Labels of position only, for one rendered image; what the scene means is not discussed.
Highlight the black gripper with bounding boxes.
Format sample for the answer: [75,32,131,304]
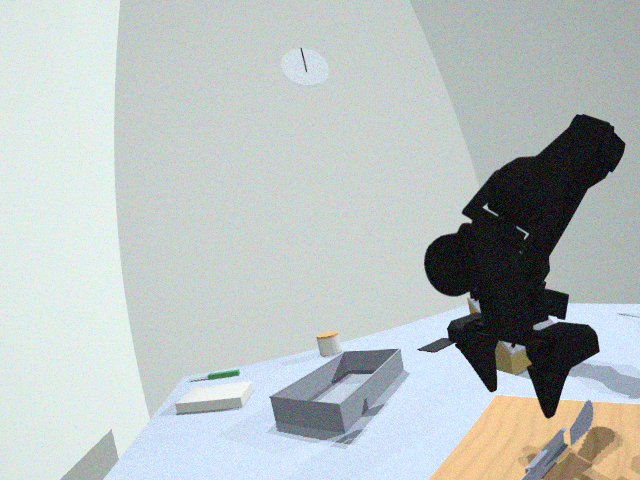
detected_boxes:
[447,271,600,419]

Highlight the white jar with wooden lid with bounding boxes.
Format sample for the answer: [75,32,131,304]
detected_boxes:
[316,331,341,356]

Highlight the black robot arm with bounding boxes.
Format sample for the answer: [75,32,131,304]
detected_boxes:
[424,114,626,322]

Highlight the black spatula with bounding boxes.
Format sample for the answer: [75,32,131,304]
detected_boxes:
[417,337,454,353]

